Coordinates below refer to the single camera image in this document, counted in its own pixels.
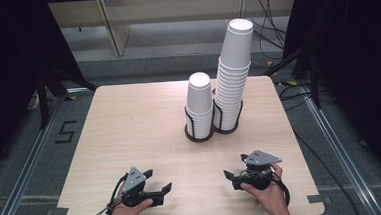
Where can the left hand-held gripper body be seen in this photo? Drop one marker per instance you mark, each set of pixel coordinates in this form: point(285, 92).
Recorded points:
point(131, 181)

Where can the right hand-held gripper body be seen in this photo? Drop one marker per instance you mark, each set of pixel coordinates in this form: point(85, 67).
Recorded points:
point(261, 157)

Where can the short stack of white cups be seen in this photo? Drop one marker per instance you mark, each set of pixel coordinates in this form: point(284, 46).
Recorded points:
point(199, 97)

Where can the tall stack of white cups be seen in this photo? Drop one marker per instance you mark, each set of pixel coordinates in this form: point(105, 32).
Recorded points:
point(236, 51)

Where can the person's right hand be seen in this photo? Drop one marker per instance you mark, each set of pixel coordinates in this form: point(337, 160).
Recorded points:
point(274, 197)

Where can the yellow tape piece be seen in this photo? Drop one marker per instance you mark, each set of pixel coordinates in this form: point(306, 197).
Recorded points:
point(71, 98)
point(288, 82)

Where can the black metal stand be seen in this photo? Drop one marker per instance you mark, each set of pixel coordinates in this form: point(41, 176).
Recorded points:
point(42, 96)
point(314, 80)

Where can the black curtain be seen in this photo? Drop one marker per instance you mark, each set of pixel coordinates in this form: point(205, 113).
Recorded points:
point(11, 58)
point(359, 60)

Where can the beige upright board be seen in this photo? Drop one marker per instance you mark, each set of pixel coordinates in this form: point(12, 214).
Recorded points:
point(117, 28)

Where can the long beige panel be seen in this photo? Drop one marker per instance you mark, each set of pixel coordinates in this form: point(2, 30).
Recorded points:
point(179, 8)

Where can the aluminium floor rail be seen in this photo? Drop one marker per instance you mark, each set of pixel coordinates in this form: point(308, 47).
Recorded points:
point(343, 158)
point(25, 176)

